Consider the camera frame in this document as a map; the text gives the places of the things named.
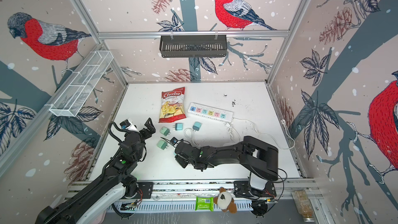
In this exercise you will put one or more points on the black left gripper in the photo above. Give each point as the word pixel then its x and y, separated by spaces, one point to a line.
pixel 151 129

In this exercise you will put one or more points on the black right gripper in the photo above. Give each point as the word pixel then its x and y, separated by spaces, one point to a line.
pixel 178 153

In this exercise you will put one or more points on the teal plug adapter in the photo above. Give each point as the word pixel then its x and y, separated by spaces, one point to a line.
pixel 196 126
pixel 178 127

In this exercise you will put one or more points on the white long power strip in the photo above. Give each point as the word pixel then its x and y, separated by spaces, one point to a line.
pixel 210 112

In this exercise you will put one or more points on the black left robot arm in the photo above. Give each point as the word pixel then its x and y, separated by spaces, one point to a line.
pixel 114 182

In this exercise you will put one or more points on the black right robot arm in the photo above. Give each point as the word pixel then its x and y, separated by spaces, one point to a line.
pixel 260 158

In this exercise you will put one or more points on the green plug adapter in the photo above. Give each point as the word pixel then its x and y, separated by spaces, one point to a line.
pixel 165 131
pixel 162 144

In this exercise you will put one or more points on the red Chuba cassava chips bag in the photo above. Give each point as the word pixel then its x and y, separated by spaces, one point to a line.
pixel 172 108

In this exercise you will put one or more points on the green wet wipes pack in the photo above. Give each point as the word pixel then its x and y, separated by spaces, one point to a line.
pixel 204 203

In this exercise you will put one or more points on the brown white plush toy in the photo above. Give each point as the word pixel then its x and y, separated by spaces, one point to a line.
pixel 225 201

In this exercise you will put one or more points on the amber plastic bottle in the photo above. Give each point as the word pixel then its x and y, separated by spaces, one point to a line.
pixel 303 205

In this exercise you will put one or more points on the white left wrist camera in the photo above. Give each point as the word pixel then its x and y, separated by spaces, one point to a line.
pixel 128 126

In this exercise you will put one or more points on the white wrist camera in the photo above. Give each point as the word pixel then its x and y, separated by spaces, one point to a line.
pixel 174 141
pixel 128 126

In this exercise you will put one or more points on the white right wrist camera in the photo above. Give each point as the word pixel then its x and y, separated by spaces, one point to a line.
pixel 174 141

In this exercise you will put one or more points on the black hanging wire basket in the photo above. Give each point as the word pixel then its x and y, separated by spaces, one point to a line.
pixel 193 46

